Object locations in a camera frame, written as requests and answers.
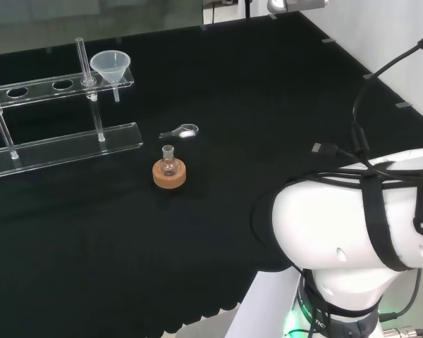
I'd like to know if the silver metal fixture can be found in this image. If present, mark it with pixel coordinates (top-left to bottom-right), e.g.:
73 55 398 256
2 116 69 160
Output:
266 0 331 14

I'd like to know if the brown cork ring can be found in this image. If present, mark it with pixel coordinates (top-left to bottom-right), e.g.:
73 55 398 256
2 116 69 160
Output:
152 158 187 190

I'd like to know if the black cable with ferrite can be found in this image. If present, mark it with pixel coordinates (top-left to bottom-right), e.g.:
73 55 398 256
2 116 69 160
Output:
350 28 423 170

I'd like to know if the black bench cloth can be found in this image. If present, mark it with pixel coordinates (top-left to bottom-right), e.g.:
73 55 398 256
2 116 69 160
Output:
0 10 423 335

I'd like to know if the small glass round-bottom flask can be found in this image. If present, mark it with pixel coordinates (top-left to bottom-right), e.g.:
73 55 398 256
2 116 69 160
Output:
161 144 180 178

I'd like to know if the translucent plastic funnel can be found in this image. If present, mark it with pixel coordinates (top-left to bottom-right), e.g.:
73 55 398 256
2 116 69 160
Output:
89 51 131 104

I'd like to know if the glass weighing funnel with powder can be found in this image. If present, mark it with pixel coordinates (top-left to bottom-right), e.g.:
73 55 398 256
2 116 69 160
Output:
159 123 200 139

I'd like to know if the clear acrylic funnel stand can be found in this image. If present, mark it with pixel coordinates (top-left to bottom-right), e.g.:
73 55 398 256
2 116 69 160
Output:
0 37 145 182

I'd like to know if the white base board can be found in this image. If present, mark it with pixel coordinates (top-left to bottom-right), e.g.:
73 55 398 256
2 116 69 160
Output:
227 269 306 338

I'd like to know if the black cable with flat plug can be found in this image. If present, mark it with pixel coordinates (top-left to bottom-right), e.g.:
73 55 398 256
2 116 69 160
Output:
312 142 366 165

